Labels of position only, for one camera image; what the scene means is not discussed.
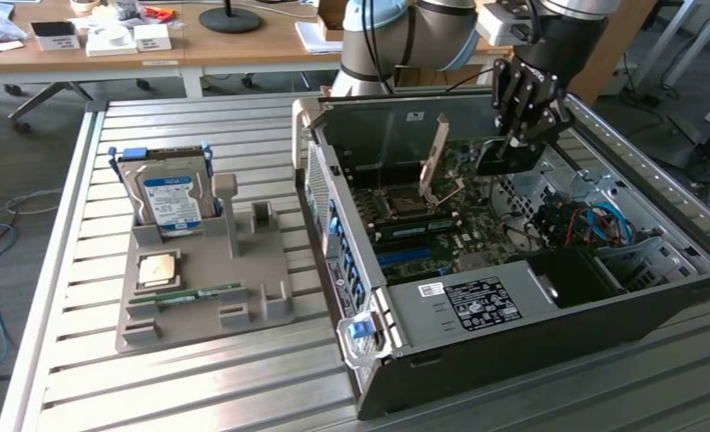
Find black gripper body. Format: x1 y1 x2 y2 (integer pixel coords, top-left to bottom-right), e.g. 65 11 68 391
512 11 608 91

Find graphics card with metal bracket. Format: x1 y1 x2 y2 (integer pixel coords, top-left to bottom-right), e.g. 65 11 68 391
416 112 547 200

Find wooden cabinet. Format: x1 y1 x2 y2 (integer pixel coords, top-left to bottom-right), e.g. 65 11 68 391
471 0 659 104

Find silver drive cage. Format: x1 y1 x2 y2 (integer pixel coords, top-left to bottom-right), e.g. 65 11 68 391
487 148 629 217

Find green motherboard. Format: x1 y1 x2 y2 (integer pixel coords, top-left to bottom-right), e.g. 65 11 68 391
351 173 529 284

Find CPU socket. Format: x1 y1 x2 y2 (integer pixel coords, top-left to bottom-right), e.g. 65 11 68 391
377 186 427 217

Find dark RAM stick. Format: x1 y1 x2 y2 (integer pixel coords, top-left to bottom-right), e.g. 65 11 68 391
380 218 457 239

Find white paper stack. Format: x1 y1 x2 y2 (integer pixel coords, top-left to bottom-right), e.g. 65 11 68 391
293 20 344 55

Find brown cardboard box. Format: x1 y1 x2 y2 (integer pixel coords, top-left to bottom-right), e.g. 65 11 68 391
316 0 348 32

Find silver disk bay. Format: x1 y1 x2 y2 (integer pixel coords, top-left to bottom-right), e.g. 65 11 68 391
591 236 702 293

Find long expansion slot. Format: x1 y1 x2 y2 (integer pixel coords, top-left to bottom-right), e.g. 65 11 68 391
377 247 435 267

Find black lamp base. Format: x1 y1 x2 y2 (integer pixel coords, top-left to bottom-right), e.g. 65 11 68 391
197 0 264 33

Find grey power supply unit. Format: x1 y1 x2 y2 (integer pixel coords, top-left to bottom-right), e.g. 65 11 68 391
383 260 563 356

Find black open PC case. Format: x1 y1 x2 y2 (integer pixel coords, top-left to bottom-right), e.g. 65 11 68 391
291 80 710 422

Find small white box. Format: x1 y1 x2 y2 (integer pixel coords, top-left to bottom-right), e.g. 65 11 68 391
132 22 172 53

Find red orange object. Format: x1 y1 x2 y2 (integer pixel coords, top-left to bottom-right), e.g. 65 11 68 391
140 4 180 24

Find hard disk in blue caddy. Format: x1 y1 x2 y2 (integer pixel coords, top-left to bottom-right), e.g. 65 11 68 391
107 141 223 239

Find grey parts rack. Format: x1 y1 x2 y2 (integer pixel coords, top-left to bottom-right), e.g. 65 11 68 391
115 173 295 355

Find white tape roll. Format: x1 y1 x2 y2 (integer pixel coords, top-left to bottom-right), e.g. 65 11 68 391
88 23 132 47

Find flat white box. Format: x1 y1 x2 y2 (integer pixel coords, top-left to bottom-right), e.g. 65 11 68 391
83 38 139 58

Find green RAM stick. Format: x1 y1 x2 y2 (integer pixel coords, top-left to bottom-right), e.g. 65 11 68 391
131 282 241 307

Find CPU chip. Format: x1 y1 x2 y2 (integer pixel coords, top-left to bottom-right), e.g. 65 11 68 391
137 255 175 288

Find white box black top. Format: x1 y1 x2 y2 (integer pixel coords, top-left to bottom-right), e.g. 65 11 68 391
29 21 81 52

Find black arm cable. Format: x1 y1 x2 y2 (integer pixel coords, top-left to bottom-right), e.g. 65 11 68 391
447 67 495 89

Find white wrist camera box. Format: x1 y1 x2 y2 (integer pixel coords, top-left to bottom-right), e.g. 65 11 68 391
475 4 535 47

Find black floor cables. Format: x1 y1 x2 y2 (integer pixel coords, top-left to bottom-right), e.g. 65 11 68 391
620 44 710 149

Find red wire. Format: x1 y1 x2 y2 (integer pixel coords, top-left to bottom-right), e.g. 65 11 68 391
563 206 595 247

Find blue wire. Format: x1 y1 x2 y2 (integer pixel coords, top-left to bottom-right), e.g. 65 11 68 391
587 204 635 248

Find wooden desk white frame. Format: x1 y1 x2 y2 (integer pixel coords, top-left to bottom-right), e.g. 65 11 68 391
183 0 511 98
0 0 203 134

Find grey floor cable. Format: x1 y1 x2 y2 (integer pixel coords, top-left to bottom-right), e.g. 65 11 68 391
0 188 65 217

